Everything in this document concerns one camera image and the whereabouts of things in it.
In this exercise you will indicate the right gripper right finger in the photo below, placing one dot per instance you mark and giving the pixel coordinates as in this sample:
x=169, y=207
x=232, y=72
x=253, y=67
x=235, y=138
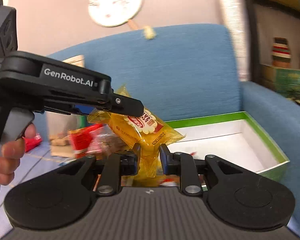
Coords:
x=181, y=165

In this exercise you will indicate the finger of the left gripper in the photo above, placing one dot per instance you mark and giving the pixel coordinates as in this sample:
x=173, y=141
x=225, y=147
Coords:
x=124, y=105

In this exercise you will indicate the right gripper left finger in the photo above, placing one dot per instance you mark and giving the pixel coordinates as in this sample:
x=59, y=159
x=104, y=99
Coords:
x=125, y=163

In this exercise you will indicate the red snack packet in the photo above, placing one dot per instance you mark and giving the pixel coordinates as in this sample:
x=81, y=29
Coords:
x=97, y=139

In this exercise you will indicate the yellow snack packet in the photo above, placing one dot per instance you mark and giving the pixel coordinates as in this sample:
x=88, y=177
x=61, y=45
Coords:
x=147, y=130

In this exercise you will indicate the person's left hand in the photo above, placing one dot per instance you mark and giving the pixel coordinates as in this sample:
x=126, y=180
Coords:
x=11, y=152

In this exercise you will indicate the large beige snack bag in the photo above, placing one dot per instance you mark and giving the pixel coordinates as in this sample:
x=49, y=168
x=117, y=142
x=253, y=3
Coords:
x=58, y=126

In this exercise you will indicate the green white cardboard box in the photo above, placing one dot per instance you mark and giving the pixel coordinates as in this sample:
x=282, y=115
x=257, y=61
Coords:
x=235, y=137

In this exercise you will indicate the blue fabric sofa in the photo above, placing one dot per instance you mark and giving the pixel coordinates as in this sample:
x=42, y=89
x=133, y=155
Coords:
x=189, y=71

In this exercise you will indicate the light blue checked blanket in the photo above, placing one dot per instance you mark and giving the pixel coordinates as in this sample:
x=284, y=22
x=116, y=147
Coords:
x=34, y=163

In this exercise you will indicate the yellow fan tassel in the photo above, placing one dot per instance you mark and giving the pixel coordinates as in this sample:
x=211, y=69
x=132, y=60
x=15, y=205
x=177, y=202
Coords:
x=149, y=32

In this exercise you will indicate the round white paper fan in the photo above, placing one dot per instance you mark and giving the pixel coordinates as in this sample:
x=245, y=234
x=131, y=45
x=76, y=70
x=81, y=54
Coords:
x=112, y=13

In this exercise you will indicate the green box on shelf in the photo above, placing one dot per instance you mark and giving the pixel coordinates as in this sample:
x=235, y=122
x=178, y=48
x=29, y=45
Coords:
x=287, y=82

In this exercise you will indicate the white plastic cup stack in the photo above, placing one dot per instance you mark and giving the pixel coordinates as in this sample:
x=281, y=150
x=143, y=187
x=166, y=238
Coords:
x=233, y=18

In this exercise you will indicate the striped knitted vase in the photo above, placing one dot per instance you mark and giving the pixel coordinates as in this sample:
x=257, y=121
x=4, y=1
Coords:
x=280, y=53

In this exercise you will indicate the dark metal shelf unit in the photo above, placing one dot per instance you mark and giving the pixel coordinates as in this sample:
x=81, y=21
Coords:
x=268, y=19

